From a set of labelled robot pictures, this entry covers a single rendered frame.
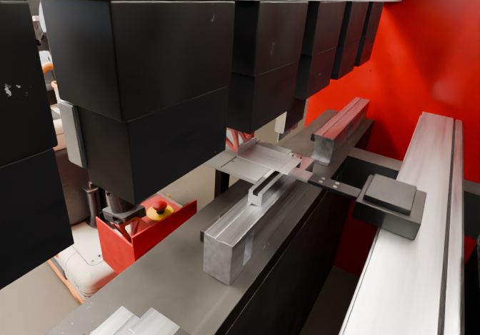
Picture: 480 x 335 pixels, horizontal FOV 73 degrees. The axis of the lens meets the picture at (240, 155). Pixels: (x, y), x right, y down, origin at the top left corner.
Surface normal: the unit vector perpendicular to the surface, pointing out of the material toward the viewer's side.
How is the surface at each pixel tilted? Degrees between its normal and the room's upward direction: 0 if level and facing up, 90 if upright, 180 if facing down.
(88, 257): 0
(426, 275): 0
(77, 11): 90
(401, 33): 90
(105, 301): 0
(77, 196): 90
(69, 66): 90
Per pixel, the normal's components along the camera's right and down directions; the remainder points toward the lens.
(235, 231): 0.07, -0.88
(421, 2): -0.53, 0.36
